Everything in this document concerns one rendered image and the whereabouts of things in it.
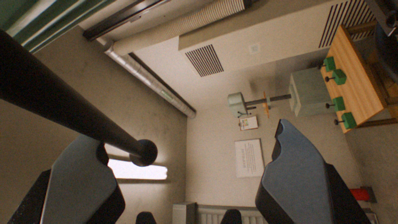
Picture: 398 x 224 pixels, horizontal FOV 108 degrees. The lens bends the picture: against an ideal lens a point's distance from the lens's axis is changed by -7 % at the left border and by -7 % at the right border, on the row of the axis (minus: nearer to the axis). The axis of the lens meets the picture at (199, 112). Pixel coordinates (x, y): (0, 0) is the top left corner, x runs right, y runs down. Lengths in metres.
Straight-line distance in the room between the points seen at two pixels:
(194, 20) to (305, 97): 1.53
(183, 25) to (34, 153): 1.54
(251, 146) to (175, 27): 2.22
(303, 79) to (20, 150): 2.77
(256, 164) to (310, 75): 1.56
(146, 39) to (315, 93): 1.97
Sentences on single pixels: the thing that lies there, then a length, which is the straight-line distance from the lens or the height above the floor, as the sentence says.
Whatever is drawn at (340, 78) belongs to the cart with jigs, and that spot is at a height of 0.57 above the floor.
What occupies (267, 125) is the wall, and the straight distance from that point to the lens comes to 3.05.
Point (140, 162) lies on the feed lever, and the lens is 0.20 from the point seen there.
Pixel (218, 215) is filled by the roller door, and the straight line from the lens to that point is 3.05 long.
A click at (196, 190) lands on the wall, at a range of 3.20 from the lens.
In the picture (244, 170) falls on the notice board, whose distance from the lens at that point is 2.93.
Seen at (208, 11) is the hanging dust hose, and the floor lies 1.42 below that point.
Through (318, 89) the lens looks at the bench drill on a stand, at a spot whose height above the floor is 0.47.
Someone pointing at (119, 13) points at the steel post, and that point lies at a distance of 1.78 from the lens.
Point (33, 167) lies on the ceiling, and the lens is 1.64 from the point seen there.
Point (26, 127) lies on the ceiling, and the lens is 1.63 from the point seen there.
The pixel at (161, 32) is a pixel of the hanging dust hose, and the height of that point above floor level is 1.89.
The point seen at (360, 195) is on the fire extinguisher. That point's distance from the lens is 2.93.
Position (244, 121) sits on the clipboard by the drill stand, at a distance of 3.08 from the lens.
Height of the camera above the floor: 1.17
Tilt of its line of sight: 21 degrees up
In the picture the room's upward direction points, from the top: 100 degrees counter-clockwise
